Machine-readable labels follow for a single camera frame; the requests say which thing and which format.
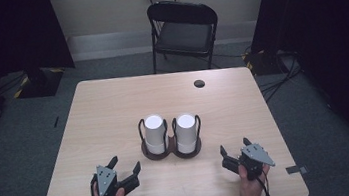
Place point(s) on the dark double cup holder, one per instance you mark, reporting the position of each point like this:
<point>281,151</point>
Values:
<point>171,148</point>

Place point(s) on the black stand base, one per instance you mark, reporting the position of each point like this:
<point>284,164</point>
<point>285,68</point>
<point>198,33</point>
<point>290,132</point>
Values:
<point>41,82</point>
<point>260,63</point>

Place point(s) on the grey tape strip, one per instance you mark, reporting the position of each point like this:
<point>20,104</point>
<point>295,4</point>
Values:
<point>294,169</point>

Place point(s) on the dark curtain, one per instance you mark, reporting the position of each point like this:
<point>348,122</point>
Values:
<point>333,41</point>
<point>4,38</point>

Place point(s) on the stack of white paper cups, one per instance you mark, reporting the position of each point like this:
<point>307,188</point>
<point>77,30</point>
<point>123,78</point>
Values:
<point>154,130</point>
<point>186,130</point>

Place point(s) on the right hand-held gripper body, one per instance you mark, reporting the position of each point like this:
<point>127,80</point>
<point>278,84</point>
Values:
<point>256,155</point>

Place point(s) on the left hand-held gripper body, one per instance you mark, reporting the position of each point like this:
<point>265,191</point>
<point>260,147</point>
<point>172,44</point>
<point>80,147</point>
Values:
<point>106,179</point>

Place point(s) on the person's right hand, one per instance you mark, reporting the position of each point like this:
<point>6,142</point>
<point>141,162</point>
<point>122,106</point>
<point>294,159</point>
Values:
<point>250,192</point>

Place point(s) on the black folding chair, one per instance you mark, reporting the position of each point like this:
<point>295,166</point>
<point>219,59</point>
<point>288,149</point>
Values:
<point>185,36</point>

